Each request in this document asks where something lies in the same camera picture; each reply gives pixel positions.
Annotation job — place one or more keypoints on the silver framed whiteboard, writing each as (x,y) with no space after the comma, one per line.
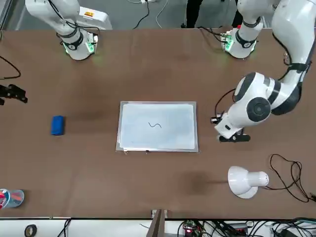
(172,116)

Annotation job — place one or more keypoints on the black wrist adapter block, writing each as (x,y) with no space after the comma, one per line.
(217,120)

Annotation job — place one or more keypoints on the black tape roll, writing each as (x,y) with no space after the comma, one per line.
(25,230)

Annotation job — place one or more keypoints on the red lit circuit board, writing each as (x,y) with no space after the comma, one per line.
(188,225)

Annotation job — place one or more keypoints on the white floor power strip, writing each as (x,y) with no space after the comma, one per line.
(148,1)

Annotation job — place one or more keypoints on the aluminium frame post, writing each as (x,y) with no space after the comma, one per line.
(158,222)

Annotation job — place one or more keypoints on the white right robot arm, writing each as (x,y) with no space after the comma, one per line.
(74,49)

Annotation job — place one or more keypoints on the white controller box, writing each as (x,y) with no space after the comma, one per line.
(98,18)

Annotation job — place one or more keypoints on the person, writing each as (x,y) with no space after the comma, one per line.
(192,12)

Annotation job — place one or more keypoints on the blue whiteboard eraser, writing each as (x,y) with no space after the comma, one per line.
(58,126)

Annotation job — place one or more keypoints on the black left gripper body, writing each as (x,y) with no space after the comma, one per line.
(238,134)

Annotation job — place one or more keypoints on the white desk lamp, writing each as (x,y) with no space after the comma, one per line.
(242,180)

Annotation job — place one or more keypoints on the translucent pen cup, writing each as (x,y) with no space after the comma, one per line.
(14,203)

